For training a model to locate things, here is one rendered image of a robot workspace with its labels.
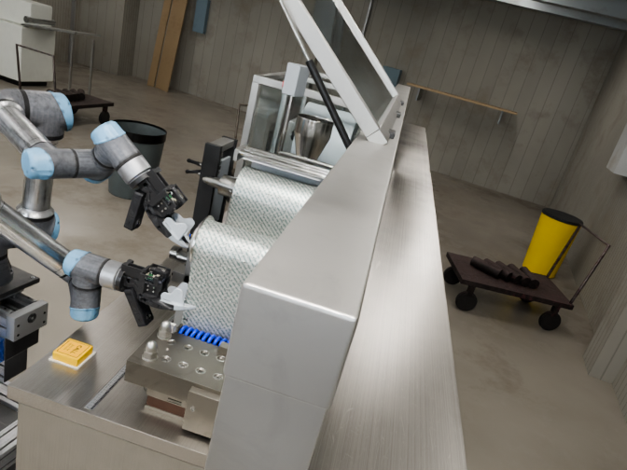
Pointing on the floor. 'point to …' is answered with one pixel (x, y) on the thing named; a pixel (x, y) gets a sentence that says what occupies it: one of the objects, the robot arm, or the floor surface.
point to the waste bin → (153, 139)
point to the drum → (550, 241)
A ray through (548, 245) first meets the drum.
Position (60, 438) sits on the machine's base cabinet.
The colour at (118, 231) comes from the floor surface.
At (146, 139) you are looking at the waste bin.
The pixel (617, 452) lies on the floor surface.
